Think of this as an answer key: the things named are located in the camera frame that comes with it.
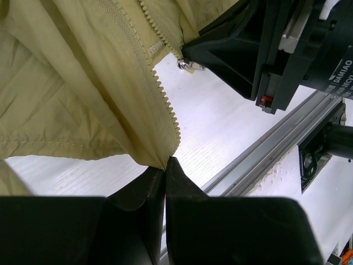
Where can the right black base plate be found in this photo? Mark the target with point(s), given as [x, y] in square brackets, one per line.
[312, 158]

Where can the olive green hooded jacket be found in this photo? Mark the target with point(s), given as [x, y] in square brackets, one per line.
[78, 78]

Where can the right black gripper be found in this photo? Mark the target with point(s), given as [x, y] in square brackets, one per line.
[271, 42]

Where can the front aluminium rail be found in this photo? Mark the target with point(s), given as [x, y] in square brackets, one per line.
[272, 167]

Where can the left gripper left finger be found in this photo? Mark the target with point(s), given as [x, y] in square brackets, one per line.
[123, 228]

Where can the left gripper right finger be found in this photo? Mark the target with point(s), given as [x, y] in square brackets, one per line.
[201, 229]

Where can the silver zipper slider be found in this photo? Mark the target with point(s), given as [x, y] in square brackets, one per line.
[189, 66]

